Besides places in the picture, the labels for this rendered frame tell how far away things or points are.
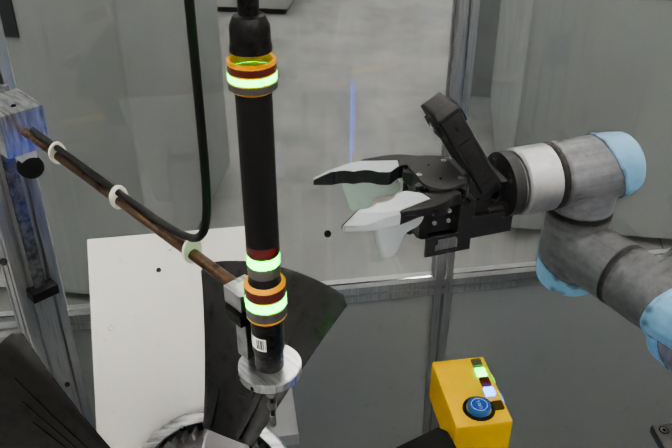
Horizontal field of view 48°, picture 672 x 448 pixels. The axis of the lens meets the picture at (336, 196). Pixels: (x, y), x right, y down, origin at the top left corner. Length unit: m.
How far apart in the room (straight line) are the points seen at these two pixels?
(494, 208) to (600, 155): 0.13
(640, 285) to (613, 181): 0.11
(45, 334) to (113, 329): 0.33
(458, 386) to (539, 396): 0.74
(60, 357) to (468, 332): 0.92
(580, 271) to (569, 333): 1.11
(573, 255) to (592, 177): 0.10
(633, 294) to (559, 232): 0.11
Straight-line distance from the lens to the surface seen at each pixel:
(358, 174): 0.79
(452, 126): 0.75
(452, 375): 1.42
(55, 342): 1.60
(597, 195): 0.87
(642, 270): 0.86
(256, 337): 0.82
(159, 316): 1.26
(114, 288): 1.27
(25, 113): 1.24
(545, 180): 0.82
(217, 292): 1.07
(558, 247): 0.91
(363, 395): 1.95
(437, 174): 0.78
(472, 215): 0.79
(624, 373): 2.18
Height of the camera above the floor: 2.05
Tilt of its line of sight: 31 degrees down
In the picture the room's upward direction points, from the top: straight up
